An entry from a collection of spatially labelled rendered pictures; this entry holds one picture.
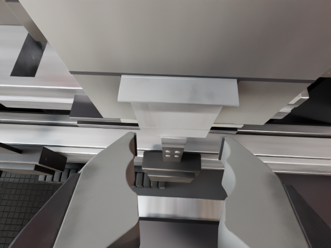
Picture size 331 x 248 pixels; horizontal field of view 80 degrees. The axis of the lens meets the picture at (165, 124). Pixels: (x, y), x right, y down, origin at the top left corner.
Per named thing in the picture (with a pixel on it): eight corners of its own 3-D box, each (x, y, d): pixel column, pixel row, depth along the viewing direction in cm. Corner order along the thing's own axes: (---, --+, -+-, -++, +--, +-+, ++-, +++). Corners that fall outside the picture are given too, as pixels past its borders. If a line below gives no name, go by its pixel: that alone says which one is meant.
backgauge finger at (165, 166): (218, 126, 27) (220, 163, 25) (194, 164, 51) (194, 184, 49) (130, 122, 27) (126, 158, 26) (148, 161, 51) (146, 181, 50)
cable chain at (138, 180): (166, 173, 58) (165, 187, 57) (166, 175, 64) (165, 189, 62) (41, 167, 59) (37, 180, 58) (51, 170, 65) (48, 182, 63)
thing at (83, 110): (241, 101, 24) (243, 125, 22) (233, 112, 26) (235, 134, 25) (74, 94, 24) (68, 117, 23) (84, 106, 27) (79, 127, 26)
